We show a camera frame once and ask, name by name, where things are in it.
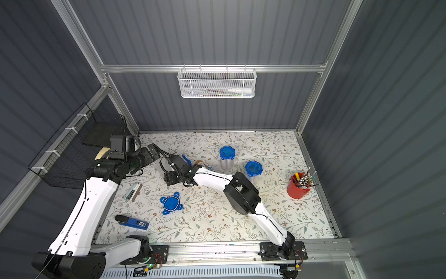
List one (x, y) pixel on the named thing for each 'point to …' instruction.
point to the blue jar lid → (171, 203)
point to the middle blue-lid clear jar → (227, 154)
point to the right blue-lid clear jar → (253, 169)
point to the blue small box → (136, 224)
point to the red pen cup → (299, 184)
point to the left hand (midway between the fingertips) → (152, 155)
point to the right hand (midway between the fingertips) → (169, 176)
